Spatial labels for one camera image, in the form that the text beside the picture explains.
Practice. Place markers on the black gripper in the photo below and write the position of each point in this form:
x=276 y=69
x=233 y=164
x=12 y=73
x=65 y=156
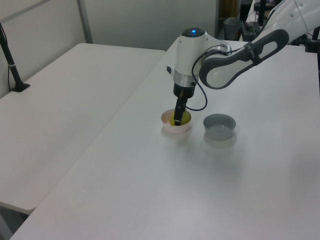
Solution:
x=184 y=90

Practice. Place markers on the green pear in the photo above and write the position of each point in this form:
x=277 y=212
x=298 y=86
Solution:
x=186 y=120

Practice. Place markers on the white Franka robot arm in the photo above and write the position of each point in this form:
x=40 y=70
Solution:
x=190 y=57

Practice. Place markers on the pink bowl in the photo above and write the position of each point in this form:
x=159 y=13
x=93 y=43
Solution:
x=175 y=129

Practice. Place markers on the grey bowl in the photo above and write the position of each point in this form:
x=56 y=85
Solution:
x=220 y=133

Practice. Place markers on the grey waste bin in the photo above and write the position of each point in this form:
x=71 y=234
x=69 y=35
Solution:
x=232 y=28

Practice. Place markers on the white side table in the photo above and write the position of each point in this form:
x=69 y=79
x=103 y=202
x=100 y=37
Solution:
x=62 y=107

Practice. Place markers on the black pole with base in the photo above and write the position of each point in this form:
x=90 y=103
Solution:
x=11 y=67

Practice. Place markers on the aluminium partition post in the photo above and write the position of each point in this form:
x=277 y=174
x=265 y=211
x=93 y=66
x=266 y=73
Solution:
x=84 y=22

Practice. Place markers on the black camera stand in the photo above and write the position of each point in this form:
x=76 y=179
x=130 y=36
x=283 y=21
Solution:
x=312 y=41

